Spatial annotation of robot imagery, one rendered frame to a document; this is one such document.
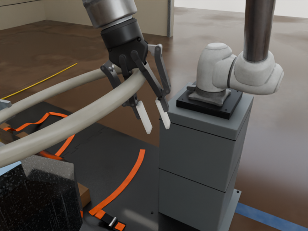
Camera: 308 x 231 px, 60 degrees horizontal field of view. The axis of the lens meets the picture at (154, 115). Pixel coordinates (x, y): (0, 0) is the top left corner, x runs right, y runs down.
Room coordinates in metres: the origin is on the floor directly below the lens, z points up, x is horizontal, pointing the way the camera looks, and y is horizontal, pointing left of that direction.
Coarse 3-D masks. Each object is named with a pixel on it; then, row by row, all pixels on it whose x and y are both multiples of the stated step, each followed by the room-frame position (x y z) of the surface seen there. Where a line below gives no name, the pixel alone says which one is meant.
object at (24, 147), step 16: (80, 80) 0.74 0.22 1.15; (128, 80) 0.45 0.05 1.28; (144, 80) 0.49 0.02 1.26; (32, 96) 0.71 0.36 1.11; (48, 96) 0.72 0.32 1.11; (112, 96) 0.40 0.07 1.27; (128, 96) 0.42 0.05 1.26; (0, 112) 0.63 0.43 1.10; (16, 112) 0.66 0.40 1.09; (80, 112) 0.35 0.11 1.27; (96, 112) 0.36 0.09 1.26; (48, 128) 0.33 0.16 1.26; (64, 128) 0.33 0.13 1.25; (80, 128) 0.34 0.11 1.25; (16, 144) 0.31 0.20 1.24; (32, 144) 0.31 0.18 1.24; (48, 144) 0.31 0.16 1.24; (0, 160) 0.29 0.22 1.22; (16, 160) 0.30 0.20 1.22
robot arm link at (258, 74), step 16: (256, 0) 0.96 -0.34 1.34; (272, 0) 0.96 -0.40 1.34; (256, 16) 0.98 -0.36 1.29; (272, 16) 1.00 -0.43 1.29; (256, 32) 1.00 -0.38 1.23; (256, 48) 1.03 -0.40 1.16; (240, 64) 1.09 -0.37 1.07; (256, 64) 1.05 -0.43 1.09; (272, 64) 1.06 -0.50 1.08; (240, 80) 1.10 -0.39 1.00; (256, 80) 1.05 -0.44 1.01; (272, 80) 1.04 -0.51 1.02
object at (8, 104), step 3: (0, 99) 0.68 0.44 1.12; (0, 102) 0.67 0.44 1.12; (3, 102) 0.66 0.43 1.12; (6, 102) 0.66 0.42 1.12; (9, 102) 0.66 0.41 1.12; (0, 105) 0.67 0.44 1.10; (3, 105) 0.66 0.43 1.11; (6, 105) 0.66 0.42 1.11; (9, 105) 0.66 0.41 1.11; (0, 108) 0.67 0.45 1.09; (3, 108) 0.67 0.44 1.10; (12, 117) 0.66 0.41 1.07; (6, 120) 0.64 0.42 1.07; (0, 123) 0.62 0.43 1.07
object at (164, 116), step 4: (156, 100) 0.48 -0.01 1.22; (156, 104) 0.48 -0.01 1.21; (160, 104) 0.48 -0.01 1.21; (160, 108) 0.48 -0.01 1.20; (160, 112) 0.48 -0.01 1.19; (164, 116) 0.48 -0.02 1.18; (164, 120) 0.48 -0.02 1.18; (168, 120) 0.49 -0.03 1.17; (164, 124) 0.48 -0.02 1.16; (168, 124) 0.48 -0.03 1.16; (168, 128) 0.47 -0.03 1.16
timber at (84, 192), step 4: (80, 184) 1.30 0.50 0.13; (80, 188) 1.27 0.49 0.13; (84, 188) 1.27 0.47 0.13; (80, 192) 1.23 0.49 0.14; (84, 192) 1.23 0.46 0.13; (88, 192) 1.26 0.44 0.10; (80, 196) 1.20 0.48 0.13; (84, 196) 1.23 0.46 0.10; (88, 196) 1.26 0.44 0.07; (84, 200) 1.22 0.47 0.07; (88, 200) 1.25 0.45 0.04; (84, 204) 1.22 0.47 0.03
